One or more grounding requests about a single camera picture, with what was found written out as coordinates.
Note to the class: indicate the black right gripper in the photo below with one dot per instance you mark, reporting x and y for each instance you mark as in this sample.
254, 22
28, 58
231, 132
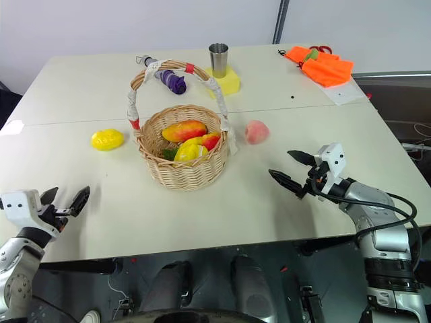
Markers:
316, 180

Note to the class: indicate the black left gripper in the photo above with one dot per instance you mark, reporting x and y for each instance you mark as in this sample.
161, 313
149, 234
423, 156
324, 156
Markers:
55, 217

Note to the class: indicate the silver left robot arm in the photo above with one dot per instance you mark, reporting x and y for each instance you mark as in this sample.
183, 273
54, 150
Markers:
20, 269

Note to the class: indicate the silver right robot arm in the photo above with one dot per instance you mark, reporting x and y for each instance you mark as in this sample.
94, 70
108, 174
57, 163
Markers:
380, 222

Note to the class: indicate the yellow lemon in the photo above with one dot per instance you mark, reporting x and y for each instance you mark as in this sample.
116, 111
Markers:
107, 139

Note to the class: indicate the yellow fruit with white label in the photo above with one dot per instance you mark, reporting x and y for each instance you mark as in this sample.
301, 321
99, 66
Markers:
190, 151

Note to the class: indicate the pink peach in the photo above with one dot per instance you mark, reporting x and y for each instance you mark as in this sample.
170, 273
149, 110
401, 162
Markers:
256, 132

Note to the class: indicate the white tape patch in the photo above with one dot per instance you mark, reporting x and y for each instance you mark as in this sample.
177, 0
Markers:
11, 128

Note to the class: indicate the small red yellow mango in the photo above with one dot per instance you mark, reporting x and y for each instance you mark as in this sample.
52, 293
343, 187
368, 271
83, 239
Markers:
211, 139

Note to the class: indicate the white paper sheet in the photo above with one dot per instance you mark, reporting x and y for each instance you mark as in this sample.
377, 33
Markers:
347, 94

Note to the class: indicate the orange cloth bag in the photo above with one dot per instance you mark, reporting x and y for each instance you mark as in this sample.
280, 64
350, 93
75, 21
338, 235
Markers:
326, 69

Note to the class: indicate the yellow sponge block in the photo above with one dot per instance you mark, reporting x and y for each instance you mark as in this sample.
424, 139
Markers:
229, 84

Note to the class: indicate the green leafy toy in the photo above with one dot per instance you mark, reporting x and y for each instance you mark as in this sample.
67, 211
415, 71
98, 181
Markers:
169, 154

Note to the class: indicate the green toy on cloth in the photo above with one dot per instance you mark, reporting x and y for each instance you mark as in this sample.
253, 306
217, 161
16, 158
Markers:
311, 54

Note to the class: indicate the large red yellow mango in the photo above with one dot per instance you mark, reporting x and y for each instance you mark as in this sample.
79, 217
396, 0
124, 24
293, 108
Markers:
183, 131

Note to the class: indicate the steel cup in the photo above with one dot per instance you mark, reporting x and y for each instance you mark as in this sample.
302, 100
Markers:
219, 62

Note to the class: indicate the grey metal pole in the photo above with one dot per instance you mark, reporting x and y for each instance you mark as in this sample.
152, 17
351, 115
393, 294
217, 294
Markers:
280, 22

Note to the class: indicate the purple folded umbrella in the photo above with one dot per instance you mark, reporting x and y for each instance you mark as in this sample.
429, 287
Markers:
173, 80

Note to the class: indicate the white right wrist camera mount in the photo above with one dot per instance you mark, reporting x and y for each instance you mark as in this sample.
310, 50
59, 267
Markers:
333, 158

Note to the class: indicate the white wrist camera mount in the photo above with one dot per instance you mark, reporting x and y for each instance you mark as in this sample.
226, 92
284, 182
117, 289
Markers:
20, 207
333, 158

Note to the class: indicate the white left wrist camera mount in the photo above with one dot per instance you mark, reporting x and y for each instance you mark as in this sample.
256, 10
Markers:
20, 207

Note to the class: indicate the black table frame bar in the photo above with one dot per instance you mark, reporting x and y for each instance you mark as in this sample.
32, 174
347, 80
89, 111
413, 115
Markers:
77, 267

